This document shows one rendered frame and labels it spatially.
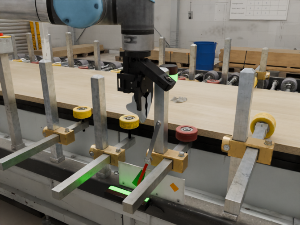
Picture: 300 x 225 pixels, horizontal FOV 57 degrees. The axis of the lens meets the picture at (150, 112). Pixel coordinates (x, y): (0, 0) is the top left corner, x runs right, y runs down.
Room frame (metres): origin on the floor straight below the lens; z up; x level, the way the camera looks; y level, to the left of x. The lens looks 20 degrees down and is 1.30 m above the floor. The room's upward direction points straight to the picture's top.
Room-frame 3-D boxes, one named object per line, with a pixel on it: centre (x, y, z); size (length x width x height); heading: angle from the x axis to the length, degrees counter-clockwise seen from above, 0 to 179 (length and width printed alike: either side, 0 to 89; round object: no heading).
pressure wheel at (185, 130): (0.93, -0.14, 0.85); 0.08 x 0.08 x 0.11
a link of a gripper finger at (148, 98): (0.79, 0.03, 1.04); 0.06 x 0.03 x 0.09; 62
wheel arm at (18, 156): (0.99, 0.40, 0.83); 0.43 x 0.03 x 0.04; 152
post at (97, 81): (0.95, 0.18, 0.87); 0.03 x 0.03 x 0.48; 62
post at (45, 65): (1.06, 0.41, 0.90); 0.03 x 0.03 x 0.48; 62
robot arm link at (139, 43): (0.77, 0.03, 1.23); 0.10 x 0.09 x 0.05; 152
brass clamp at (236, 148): (0.70, -0.28, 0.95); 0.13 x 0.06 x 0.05; 62
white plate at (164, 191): (0.82, 0.00, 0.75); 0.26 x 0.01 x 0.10; 62
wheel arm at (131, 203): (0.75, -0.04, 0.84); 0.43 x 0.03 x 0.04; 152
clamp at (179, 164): (0.82, -0.06, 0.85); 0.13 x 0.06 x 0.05; 62
